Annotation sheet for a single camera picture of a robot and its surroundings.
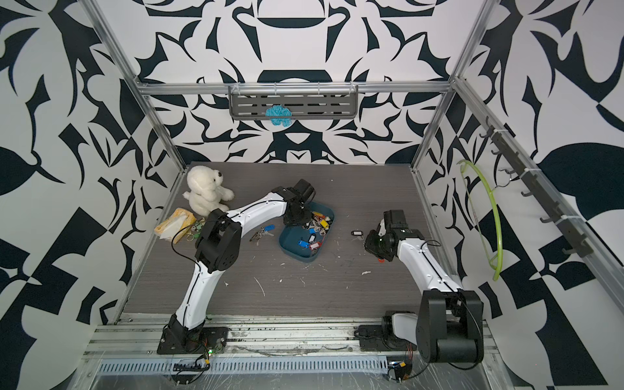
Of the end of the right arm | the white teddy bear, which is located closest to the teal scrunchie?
the white teddy bear

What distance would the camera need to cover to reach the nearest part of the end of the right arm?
24.8 inches

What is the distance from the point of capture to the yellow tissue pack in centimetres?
95

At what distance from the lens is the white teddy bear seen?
914mm

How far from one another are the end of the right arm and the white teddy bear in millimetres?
603

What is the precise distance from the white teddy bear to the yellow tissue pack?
39 millimetres

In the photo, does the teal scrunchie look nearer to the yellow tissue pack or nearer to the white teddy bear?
Result: the white teddy bear

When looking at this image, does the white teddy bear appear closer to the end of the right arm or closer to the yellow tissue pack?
the yellow tissue pack

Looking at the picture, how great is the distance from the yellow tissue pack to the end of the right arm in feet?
2.31
